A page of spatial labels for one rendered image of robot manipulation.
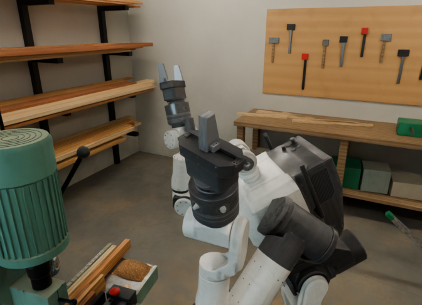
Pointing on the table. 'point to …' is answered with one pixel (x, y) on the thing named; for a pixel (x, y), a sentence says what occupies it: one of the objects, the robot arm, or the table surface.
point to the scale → (84, 268)
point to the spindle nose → (40, 275)
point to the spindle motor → (30, 199)
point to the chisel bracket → (20, 287)
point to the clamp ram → (98, 299)
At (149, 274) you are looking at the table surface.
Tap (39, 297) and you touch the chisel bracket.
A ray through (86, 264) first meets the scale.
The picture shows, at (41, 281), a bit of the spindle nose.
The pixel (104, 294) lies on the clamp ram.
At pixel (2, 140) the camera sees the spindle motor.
